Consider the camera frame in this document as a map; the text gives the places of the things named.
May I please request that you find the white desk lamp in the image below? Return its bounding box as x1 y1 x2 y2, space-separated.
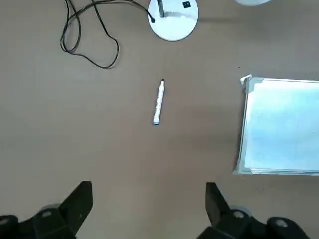
147 0 272 42

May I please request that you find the white blue whiteboard marker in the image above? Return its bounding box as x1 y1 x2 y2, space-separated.
152 79 167 126

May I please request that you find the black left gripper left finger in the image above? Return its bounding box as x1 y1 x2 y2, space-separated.
0 181 94 239

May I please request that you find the black lamp cable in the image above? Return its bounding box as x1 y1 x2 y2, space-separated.
59 0 157 70

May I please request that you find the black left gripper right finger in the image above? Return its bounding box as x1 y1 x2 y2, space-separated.
198 182 312 239

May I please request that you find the silver framed whiteboard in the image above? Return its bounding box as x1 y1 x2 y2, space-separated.
233 74 319 176

